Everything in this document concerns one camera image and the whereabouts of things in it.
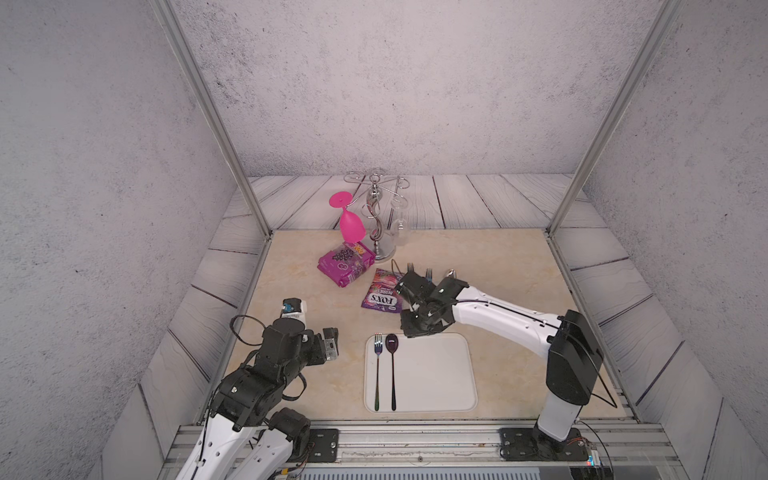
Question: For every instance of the pink plastic wine glass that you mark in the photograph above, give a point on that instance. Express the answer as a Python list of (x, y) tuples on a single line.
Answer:
[(350, 224)]

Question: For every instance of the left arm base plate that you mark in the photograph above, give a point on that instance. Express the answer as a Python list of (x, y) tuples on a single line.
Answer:
[(316, 446)]

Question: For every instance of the left aluminium frame post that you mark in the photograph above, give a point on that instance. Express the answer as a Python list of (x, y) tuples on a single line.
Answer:
[(172, 28)]

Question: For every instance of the Fox's berries candy bag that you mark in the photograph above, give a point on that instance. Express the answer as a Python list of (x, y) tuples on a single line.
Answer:
[(382, 295)]

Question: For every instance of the aluminium front rail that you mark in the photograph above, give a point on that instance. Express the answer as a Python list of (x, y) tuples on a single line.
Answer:
[(620, 448)]

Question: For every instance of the white rectangular tray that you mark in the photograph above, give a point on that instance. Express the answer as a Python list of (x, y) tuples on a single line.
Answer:
[(434, 374)]

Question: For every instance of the right aluminium frame post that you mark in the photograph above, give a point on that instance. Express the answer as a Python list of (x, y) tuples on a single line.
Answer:
[(642, 62)]

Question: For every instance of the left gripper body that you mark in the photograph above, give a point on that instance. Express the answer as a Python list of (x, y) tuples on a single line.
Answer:
[(313, 352)]

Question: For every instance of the clear wine glass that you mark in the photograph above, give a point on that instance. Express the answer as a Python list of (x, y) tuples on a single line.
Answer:
[(400, 227)]

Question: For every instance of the magenta grape snack pack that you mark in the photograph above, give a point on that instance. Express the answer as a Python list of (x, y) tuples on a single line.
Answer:
[(346, 263)]

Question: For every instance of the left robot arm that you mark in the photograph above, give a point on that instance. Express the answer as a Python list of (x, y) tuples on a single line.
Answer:
[(243, 436)]

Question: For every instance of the dark purple spoon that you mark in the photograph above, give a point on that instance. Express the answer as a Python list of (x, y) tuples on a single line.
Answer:
[(392, 344)]

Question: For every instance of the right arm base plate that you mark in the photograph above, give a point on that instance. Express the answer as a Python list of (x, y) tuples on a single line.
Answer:
[(530, 444)]

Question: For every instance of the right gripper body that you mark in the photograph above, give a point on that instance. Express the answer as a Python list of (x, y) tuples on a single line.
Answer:
[(416, 323)]

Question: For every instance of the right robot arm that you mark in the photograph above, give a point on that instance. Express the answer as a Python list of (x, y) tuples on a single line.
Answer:
[(566, 342)]

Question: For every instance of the chrome glass holder stand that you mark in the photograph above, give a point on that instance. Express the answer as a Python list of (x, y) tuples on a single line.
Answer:
[(379, 190)]

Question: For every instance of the rainbow green fork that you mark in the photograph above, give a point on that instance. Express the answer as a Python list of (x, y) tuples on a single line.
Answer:
[(378, 349)]

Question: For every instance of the aluminium frame post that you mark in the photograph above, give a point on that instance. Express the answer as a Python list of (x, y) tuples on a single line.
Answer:
[(642, 62), (172, 28)]

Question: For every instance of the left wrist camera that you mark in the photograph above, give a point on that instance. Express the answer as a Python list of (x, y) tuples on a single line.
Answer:
[(294, 308)]

